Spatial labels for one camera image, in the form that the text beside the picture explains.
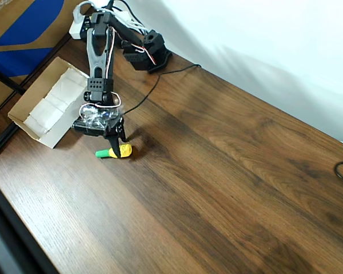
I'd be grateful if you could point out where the yellow green toy corn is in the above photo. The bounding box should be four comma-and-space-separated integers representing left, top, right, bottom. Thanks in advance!
95, 144, 133, 160

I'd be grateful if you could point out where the white cardboard box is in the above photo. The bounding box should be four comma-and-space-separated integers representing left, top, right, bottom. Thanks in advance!
7, 56, 91, 150

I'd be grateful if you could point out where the large cardboard box blue print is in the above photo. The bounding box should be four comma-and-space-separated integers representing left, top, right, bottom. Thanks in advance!
0, 0, 85, 120

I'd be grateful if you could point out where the black metal base bar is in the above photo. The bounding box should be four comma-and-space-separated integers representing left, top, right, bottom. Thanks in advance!
0, 125, 19, 163

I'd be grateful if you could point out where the black metal pole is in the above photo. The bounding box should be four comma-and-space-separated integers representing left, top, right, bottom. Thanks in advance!
0, 64, 27, 95

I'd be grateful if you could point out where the white power strip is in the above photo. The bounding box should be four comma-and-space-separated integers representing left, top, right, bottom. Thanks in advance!
69, 15, 90, 41

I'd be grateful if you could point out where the camera wrapped in clear plastic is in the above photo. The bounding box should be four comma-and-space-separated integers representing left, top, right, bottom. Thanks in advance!
79, 103, 123, 130

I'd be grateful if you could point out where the thin black camera cable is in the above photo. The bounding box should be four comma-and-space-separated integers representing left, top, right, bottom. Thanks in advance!
121, 64, 202, 116

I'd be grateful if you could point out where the red white servo wire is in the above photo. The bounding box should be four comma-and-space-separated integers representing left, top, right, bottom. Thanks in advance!
130, 42, 158, 66

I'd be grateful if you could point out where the white cable bundle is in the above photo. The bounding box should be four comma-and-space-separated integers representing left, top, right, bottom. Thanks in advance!
114, 10, 151, 37

